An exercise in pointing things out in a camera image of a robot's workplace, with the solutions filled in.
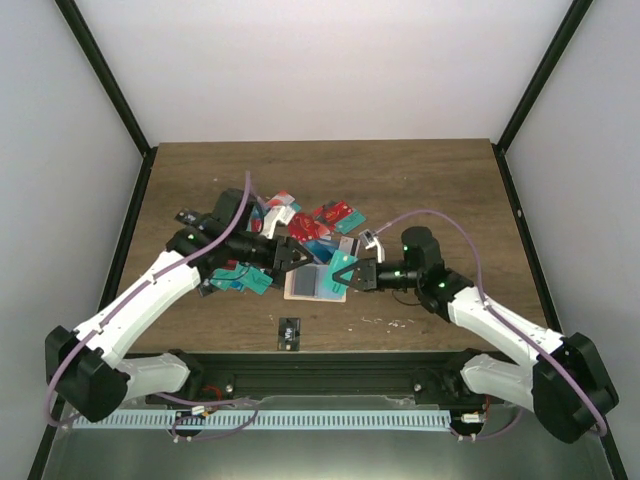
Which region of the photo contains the teal VIP card right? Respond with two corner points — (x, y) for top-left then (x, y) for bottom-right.
(335, 209), (366, 234)

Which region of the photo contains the red VIP card right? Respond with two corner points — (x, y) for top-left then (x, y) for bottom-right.
(313, 201), (353, 226)

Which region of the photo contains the black card pair front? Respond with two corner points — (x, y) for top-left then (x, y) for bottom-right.
(277, 317), (301, 352)

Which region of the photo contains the teal card front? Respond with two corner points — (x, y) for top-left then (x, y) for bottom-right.
(319, 250), (357, 303)

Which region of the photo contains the teal vip card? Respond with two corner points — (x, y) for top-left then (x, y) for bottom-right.
(232, 264), (273, 295)
(335, 209), (366, 234)

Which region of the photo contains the black front frame rail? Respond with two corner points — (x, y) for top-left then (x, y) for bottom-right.
(170, 349), (484, 406)

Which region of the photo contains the black VIP card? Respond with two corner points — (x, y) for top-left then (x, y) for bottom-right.
(174, 208), (201, 226)

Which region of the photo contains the black right frame post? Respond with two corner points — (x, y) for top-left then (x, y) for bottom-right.
(497, 0), (595, 151)

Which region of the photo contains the beige leather card holder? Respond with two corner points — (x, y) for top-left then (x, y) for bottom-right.
(283, 264), (347, 303)

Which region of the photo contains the light blue cable tray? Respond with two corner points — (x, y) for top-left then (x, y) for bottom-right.
(73, 409), (451, 432)

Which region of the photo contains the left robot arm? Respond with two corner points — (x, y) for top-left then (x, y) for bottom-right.
(45, 188), (312, 422)

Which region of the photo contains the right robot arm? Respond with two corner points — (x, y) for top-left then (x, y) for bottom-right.
(330, 226), (619, 443)

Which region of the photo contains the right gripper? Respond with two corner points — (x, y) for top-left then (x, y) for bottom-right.
(334, 257), (422, 293)

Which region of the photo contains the black left frame post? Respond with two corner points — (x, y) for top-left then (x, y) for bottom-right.
(53, 0), (152, 156)

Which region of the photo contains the black frame post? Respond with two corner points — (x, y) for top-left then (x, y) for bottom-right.
(497, 0), (595, 151)
(53, 0), (152, 156)

